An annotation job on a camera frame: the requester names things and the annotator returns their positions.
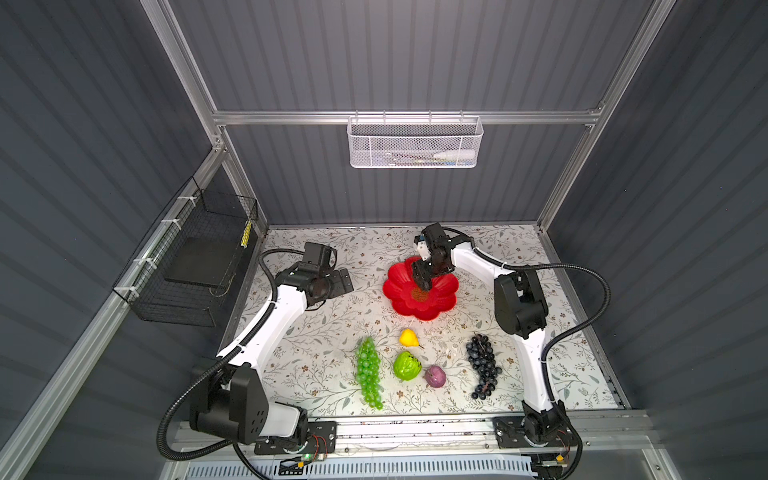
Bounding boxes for white marker pen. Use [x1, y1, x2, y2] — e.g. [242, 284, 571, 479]
[432, 149, 477, 163]

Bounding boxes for black wire basket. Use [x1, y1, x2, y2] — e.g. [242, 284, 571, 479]
[113, 180, 259, 328]

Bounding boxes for right black corrugated cable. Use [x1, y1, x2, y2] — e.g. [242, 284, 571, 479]
[464, 236, 612, 409]

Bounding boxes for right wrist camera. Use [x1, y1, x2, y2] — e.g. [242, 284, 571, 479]
[414, 222, 450, 257]

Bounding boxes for yellow fake lemon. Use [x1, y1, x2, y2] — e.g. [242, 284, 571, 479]
[399, 329, 421, 348]

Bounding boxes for purple fake fruit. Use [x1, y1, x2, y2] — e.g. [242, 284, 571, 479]
[424, 365, 447, 388]

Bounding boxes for aluminium front rail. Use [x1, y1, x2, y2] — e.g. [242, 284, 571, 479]
[173, 410, 655, 460]

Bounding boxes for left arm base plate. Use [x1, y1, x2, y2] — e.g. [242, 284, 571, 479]
[253, 421, 338, 456]

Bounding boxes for dark purple fake grapes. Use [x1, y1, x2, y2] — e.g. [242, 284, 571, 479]
[465, 334, 502, 400]

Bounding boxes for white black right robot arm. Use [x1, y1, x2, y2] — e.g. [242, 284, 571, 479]
[412, 223, 567, 447]

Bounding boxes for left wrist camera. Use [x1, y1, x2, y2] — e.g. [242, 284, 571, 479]
[301, 242, 337, 275]

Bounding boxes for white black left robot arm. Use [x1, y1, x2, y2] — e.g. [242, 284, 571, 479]
[189, 268, 354, 446]

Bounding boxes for green fake custard apple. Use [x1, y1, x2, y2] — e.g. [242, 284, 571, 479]
[393, 351, 422, 381]

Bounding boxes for red flower-shaped fruit bowl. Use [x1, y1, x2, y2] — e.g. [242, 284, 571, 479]
[382, 257, 460, 321]

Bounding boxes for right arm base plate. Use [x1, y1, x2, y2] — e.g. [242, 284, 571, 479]
[492, 414, 578, 450]

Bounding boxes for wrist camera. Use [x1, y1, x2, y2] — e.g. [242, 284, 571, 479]
[301, 242, 337, 275]
[414, 222, 450, 257]

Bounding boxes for white wire mesh basket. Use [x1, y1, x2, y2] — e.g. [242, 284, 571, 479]
[346, 114, 484, 169]

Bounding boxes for green fake grapes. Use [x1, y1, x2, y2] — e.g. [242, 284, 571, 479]
[356, 337, 383, 410]

